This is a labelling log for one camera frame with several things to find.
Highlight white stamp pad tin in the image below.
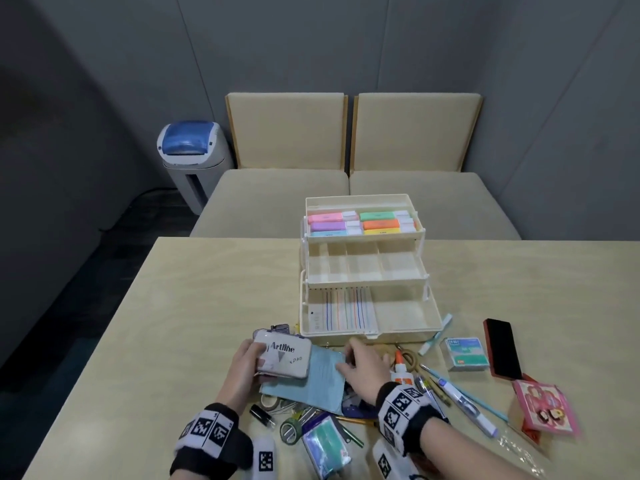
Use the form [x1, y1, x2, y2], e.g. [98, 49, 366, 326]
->
[253, 329, 313, 379]

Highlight white glue bottle orange cap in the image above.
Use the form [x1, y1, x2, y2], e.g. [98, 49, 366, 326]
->
[389, 349, 415, 387]

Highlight purple highlighter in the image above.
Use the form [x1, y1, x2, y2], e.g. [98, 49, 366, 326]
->
[309, 220, 362, 233]

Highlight clear plastic wrapper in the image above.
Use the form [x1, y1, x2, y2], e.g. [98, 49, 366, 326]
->
[497, 424, 546, 475]

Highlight beige sofa chair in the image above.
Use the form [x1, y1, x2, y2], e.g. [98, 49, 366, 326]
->
[349, 92, 523, 241]
[189, 92, 350, 239]

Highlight cream tiered organizer box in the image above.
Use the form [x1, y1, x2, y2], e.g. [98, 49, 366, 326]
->
[298, 193, 445, 345]

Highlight black white marker wristband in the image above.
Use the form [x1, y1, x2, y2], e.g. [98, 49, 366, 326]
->
[375, 382, 449, 457]
[169, 403, 253, 478]

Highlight orange highlighter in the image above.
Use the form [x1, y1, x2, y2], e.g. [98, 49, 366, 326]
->
[363, 218, 416, 231]

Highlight blue lined index card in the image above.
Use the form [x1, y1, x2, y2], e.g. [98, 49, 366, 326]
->
[259, 347, 347, 415]

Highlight white striped notepad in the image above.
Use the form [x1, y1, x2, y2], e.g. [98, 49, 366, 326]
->
[306, 287, 377, 333]

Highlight small black tube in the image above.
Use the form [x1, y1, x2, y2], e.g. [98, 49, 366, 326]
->
[249, 404, 276, 428]

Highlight tan handled scissors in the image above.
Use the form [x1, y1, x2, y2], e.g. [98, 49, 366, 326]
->
[395, 344, 424, 372]

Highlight teal white slim pen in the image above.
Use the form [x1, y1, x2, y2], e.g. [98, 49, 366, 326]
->
[417, 313, 453, 357]

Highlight grey green tape roll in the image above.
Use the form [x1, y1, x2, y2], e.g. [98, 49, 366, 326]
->
[279, 414, 306, 445]

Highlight pink highlighter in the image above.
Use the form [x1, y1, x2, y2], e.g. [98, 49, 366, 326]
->
[307, 211, 359, 225]

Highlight green white staple box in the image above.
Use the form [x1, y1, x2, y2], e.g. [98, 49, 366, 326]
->
[445, 337, 490, 371]

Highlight green highlighter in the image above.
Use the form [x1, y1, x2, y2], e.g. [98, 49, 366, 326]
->
[359, 210, 411, 223]

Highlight person's right forearm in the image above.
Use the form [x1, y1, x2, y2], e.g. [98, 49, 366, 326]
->
[417, 417, 539, 480]

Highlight pink cartoon card pack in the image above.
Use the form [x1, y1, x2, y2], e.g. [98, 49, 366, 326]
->
[508, 378, 581, 443]

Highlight grey blue-lid paper shredder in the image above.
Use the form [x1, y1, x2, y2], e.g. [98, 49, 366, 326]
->
[156, 120, 235, 215]

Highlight person's right hand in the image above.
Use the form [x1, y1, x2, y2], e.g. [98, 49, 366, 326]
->
[335, 337, 393, 408]

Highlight grey date stamp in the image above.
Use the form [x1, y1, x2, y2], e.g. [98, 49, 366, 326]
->
[252, 323, 291, 341]

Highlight person's left hand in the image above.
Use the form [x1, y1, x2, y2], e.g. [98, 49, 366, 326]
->
[215, 338, 273, 415]

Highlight white purple marker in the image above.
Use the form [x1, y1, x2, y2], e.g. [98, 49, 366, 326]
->
[438, 378, 499, 439]

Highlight grey blue stapler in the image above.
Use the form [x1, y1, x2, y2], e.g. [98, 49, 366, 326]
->
[342, 394, 379, 421]

